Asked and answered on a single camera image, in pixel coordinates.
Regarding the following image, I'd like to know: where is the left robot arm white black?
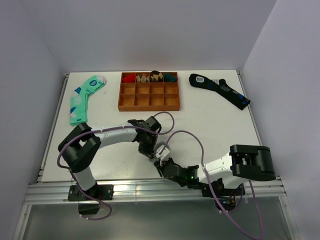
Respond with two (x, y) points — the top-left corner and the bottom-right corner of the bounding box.
(58, 116), (162, 200)

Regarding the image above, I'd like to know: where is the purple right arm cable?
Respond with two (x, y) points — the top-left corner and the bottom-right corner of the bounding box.
(163, 130), (265, 240)

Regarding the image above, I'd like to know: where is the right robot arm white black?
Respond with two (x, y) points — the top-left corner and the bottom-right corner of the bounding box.
(153, 144), (276, 198)

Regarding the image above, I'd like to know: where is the dark brown argyle rolled sock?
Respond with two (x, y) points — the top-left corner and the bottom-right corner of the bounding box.
(149, 70), (164, 83)

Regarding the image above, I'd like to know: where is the red rolled sock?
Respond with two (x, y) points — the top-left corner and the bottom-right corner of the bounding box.
(122, 74), (136, 83)

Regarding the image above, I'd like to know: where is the beige argyle rolled sock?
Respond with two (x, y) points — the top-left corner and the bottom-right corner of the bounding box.
(136, 73), (150, 83)

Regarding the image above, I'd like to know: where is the mint green patterned sock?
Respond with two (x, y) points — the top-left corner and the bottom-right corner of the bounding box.
(69, 75), (107, 126)

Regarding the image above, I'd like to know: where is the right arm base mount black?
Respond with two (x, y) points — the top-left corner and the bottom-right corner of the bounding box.
(211, 178), (245, 212)

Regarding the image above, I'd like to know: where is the black blue patterned sock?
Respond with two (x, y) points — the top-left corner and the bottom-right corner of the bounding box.
(188, 73), (251, 110)

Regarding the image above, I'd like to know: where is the teal rolled sock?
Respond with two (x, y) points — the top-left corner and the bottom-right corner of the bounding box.
(163, 72), (178, 83)

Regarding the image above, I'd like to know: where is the aluminium table frame rail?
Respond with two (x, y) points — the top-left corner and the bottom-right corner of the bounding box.
(23, 72), (301, 240)

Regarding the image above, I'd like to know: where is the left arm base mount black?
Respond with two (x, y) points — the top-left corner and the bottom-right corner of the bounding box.
(67, 183), (114, 221)

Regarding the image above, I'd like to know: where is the brown wooden compartment tray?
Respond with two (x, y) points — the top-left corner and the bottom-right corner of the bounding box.
(118, 71), (181, 112)

